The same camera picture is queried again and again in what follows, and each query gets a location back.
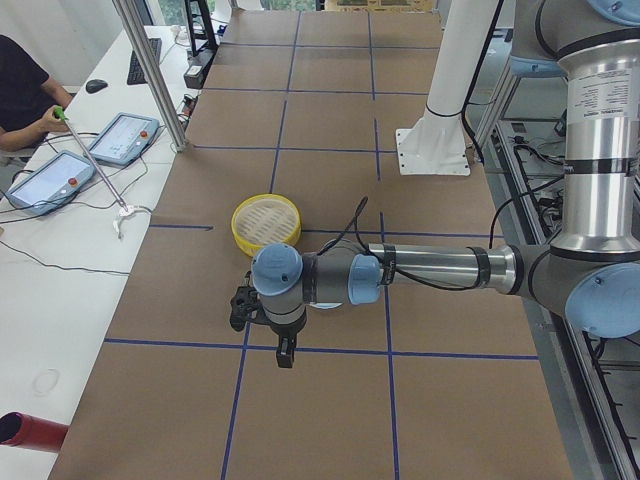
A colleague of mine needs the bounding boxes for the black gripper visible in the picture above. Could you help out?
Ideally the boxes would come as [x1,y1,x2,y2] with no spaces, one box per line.
[268,312,306,369]

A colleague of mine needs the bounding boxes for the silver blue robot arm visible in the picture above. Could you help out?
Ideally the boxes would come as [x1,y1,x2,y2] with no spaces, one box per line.
[230,1,639,368]

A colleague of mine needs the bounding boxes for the yellow round steamer basket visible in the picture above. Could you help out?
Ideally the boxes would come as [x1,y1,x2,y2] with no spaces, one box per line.
[231,194,301,257]

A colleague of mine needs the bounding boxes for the person's hand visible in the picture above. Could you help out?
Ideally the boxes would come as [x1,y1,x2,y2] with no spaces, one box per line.
[40,107,68,133]

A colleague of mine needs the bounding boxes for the light blue plate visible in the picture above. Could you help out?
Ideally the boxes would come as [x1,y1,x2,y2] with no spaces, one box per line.
[306,302,343,310]

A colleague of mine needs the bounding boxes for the far blue teach pendant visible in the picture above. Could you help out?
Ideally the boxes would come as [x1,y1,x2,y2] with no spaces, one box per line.
[89,112,160,166]

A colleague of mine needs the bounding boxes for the blue teach pendant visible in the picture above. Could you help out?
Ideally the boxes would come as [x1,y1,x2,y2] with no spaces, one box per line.
[6,150,96,215]
[89,112,160,166]

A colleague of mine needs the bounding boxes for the red cylinder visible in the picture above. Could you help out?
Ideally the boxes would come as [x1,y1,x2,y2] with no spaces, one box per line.
[1,412,69,453]

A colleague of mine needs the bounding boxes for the near blue teach pendant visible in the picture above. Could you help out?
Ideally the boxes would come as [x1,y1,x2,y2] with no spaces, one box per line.
[6,150,96,215]

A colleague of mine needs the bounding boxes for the black box on table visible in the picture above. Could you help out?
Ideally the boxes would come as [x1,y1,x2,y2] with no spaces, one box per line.
[183,49,214,90]

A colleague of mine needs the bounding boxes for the black keyboard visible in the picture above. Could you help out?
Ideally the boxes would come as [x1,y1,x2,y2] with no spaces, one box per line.
[126,37,163,86]

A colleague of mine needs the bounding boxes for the black computer mouse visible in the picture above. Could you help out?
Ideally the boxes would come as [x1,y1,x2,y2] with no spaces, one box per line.
[85,79,109,94]

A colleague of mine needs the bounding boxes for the metal reacher grabber stick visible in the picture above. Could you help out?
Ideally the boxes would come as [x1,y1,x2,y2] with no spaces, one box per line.
[53,106,152,240]

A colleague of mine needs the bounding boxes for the person in black shirt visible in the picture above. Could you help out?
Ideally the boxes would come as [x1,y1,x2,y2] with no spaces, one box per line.
[1,35,72,152]

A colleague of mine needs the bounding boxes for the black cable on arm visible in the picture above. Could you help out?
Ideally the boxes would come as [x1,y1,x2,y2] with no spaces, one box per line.
[319,196,566,292]

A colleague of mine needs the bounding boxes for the black pendant cable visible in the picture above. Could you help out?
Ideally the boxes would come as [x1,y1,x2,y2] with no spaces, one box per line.
[0,131,151,276]

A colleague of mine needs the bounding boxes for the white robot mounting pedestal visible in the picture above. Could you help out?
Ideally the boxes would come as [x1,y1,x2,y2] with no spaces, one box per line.
[396,0,502,176]

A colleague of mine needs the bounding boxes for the aluminium frame post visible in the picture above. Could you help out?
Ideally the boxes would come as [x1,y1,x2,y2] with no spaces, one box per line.
[112,0,187,152]

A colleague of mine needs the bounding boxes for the aluminium side rail frame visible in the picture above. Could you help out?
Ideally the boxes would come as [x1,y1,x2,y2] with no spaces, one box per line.
[473,66,639,479]

